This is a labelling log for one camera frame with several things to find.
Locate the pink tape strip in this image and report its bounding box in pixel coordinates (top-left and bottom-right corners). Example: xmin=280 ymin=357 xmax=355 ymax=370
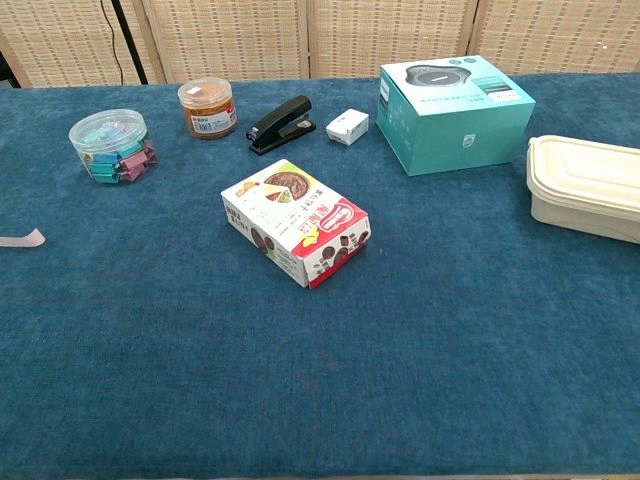
xmin=0 ymin=227 xmax=47 ymax=249

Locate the chocolate pie snack box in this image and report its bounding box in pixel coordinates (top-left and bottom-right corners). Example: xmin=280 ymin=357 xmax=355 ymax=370
xmin=220 ymin=158 xmax=372 ymax=290

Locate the small white staple box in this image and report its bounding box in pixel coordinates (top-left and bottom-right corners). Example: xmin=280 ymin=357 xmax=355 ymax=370
xmin=325 ymin=108 xmax=371 ymax=147

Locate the black stapler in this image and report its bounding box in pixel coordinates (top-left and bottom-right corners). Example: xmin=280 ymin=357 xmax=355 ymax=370
xmin=244 ymin=94 xmax=318 ymax=156

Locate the teal product box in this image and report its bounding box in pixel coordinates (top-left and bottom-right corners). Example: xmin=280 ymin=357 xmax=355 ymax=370
xmin=375 ymin=54 xmax=537 ymax=177

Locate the clear jar of brown rubber bands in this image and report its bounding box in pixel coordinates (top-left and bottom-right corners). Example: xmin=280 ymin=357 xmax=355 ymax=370
xmin=177 ymin=78 xmax=239 ymax=141

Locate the blue tablecloth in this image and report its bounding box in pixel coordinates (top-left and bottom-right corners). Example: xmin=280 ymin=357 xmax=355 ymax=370
xmin=0 ymin=72 xmax=640 ymax=479

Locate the bamboo folding screen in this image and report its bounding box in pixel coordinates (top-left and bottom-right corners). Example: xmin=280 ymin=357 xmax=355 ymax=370
xmin=0 ymin=0 xmax=640 ymax=90

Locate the clear jar of binder clips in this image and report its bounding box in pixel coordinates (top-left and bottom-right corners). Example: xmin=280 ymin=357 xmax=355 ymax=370
xmin=68 ymin=108 xmax=159 ymax=186

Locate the cream lidded lunch container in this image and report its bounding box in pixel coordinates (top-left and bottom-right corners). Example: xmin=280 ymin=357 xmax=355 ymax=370
xmin=525 ymin=134 xmax=640 ymax=245

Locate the black tripod stand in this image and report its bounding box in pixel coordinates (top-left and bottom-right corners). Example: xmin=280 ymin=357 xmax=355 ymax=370
xmin=110 ymin=0 xmax=150 ymax=85

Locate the thin black hanging cable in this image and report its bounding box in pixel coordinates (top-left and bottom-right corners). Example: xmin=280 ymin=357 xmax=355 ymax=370
xmin=99 ymin=0 xmax=125 ymax=84

